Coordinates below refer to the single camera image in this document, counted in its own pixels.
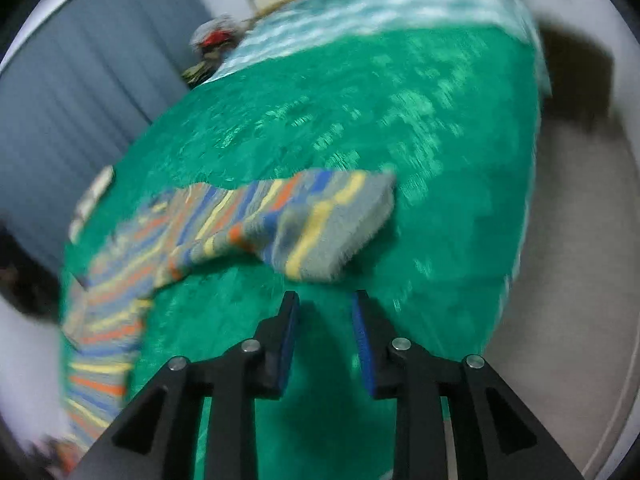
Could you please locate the striped knit sweater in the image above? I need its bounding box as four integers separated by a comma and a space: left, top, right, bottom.
63, 169, 396, 452

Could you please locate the clothes heap behind bed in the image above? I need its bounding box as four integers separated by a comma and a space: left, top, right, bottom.
181, 14, 247, 89

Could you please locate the white patterned folded cloth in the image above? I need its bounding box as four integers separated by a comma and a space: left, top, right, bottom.
68, 166, 115, 244

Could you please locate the green bedspread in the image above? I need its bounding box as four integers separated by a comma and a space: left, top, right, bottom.
63, 25, 540, 479

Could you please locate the blue-grey curtain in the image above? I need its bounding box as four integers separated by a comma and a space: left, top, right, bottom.
1, 0, 208, 272

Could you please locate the checked teal bed sheet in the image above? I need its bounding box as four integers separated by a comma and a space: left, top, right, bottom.
209, 0, 551, 93

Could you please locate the dark clothes pile on wall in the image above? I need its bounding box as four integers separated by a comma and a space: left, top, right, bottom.
0, 224, 60, 323

